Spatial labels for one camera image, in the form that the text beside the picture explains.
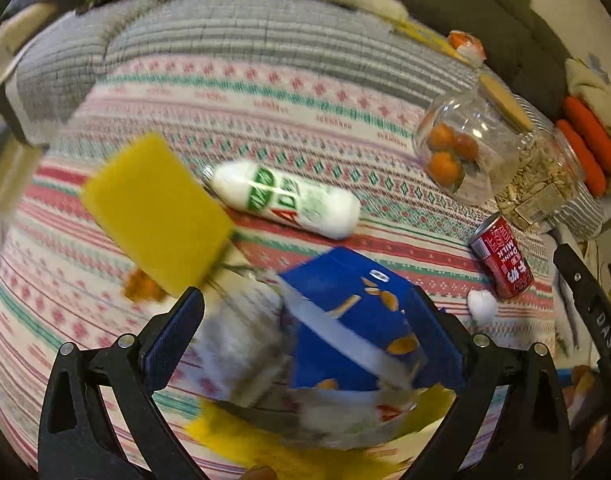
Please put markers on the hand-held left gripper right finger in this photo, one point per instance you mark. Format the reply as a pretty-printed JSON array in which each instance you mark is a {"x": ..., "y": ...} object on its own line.
[{"x": 435, "y": 345}]

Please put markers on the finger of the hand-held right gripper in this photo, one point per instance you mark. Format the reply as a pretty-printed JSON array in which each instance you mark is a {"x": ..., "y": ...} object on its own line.
[{"x": 593, "y": 310}]

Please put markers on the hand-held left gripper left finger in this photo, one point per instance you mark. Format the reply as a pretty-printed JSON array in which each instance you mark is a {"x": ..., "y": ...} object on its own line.
[{"x": 173, "y": 332}]

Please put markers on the orange peel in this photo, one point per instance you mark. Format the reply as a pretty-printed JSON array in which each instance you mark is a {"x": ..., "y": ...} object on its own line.
[{"x": 144, "y": 287}]

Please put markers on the white tissue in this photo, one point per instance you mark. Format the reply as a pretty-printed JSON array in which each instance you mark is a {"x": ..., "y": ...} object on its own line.
[{"x": 481, "y": 306}]

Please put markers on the clear plastic wrapper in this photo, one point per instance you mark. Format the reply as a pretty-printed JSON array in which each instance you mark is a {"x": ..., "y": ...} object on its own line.
[{"x": 245, "y": 345}]

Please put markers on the red drink can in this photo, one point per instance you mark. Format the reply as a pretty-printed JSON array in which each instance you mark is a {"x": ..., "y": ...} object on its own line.
[{"x": 503, "y": 257}]

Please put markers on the blue cardboard carton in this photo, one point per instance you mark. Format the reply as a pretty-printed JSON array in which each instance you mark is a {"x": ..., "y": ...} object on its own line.
[{"x": 345, "y": 280}]

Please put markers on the yellow sponge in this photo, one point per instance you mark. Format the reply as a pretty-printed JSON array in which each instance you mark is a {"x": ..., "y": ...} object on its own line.
[{"x": 155, "y": 210}]

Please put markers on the clear jar of seeds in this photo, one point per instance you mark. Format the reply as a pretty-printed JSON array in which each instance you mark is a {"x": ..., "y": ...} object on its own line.
[{"x": 540, "y": 180}]

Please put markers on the orange carrot plush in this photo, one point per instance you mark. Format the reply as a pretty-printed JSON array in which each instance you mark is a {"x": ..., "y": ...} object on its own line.
[
  {"x": 583, "y": 160},
  {"x": 593, "y": 130}
]

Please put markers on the yellow plastic bag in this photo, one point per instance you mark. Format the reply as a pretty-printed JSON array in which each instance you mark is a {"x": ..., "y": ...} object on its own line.
[{"x": 285, "y": 456}]

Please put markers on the orange mandarin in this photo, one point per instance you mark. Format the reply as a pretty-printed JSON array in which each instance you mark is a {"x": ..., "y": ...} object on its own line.
[
  {"x": 442, "y": 137},
  {"x": 466, "y": 146},
  {"x": 444, "y": 169}
]

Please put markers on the white bottle with green label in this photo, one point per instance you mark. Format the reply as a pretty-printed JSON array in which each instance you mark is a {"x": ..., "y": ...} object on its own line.
[{"x": 295, "y": 200}]

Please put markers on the clear jar with wooden lid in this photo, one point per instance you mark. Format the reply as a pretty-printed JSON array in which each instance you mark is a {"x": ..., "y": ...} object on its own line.
[{"x": 480, "y": 110}]

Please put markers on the patterned printed blanket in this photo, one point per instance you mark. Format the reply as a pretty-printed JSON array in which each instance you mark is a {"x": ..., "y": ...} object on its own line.
[{"x": 285, "y": 110}]

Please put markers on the orange and white packet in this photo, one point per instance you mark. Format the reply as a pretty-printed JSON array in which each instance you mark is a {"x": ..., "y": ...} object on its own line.
[{"x": 466, "y": 46}]

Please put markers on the grey striped quilt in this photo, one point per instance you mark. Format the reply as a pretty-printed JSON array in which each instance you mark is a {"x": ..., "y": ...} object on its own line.
[{"x": 235, "y": 25}]

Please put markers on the dark grey sofa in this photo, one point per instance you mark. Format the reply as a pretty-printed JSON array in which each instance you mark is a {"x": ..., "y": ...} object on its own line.
[{"x": 485, "y": 5}]

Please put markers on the beige quilt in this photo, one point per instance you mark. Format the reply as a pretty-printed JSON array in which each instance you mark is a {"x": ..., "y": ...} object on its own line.
[{"x": 10, "y": 45}]

